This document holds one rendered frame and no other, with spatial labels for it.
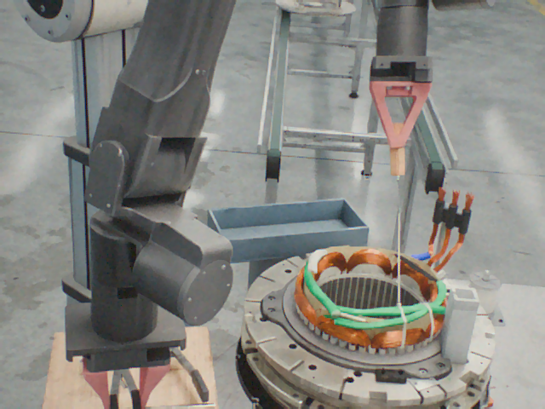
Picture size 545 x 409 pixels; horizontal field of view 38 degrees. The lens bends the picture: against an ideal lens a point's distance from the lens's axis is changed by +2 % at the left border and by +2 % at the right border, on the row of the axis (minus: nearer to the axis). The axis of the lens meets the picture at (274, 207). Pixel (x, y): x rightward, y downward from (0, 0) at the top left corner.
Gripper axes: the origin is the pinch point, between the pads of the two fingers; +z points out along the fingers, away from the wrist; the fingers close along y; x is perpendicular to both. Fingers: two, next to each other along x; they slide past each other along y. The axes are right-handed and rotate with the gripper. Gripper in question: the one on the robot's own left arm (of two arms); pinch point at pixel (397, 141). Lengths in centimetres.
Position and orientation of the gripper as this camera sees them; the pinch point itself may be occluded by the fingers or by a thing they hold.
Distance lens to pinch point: 92.8
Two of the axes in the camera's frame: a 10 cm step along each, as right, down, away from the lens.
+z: -0.2, 9.9, 1.0
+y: 1.0, -1.0, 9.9
